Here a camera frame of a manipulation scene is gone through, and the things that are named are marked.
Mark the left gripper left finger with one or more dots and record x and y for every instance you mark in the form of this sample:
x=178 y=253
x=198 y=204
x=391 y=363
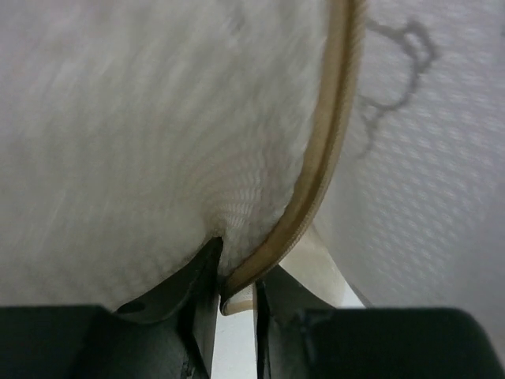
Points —
x=191 y=297

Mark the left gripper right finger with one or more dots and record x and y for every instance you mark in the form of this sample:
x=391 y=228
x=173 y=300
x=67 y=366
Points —
x=296 y=333

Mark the white mesh laundry bag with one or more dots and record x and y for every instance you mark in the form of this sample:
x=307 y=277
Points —
x=134 y=131

